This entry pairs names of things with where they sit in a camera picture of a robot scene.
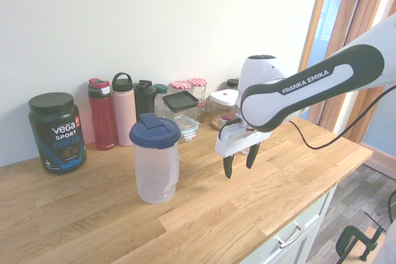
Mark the wooden framed glass door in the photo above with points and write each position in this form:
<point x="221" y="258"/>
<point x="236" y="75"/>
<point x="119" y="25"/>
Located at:
<point x="365" y="13"/>

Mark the glass food storage container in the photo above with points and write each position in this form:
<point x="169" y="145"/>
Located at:
<point x="187" y="129"/>

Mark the clear pitcher with blue lid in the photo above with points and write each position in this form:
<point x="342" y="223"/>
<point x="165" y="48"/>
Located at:
<point x="154" y="165"/>

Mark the dark protein powder tub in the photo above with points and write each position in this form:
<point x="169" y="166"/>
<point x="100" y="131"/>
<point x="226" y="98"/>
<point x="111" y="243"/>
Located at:
<point x="57" y="134"/>

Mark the small jar with red lid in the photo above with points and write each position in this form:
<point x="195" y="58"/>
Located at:
<point x="201" y="108"/>

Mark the wooden door frame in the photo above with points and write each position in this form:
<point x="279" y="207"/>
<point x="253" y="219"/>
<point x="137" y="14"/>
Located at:
<point x="315" y="13"/>

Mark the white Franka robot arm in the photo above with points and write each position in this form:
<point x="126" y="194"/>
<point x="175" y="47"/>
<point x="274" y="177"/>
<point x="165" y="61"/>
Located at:
<point x="309" y="91"/>

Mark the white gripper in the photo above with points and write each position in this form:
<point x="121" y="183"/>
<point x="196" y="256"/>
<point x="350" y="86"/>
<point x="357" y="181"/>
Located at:
<point x="241" y="142"/>

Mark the cereal container with white lid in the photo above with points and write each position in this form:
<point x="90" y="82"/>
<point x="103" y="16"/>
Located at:
<point x="224" y="100"/>

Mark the clear container square black lid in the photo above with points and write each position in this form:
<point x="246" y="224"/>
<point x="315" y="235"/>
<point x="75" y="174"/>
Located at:
<point x="181" y="100"/>

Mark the pink water bottle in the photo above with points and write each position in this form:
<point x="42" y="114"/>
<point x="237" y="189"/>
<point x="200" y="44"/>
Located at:
<point x="123" y="115"/>

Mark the jar with red checked lid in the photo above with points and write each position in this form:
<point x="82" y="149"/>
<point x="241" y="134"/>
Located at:
<point x="181" y="85"/>
<point x="198" y="86"/>

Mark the clear bottle with green cap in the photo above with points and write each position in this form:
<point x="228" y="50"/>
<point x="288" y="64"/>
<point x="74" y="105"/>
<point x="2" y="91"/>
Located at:
<point x="160" y="100"/>

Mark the black topped jar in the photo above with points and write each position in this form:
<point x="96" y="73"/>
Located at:
<point x="232" y="83"/>

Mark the green metal clamp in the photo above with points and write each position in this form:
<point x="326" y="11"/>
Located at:
<point x="349" y="239"/>

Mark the black shaker bottle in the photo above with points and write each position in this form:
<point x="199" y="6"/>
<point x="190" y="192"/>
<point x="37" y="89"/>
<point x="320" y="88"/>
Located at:
<point x="144" y="100"/>

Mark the pale kitchen cabinet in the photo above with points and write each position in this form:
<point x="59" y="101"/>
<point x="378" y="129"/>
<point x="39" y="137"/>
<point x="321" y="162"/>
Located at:
<point x="297" y="245"/>

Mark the red water bottle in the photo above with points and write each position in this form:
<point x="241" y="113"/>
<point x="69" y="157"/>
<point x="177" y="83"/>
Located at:
<point x="103" y="118"/>

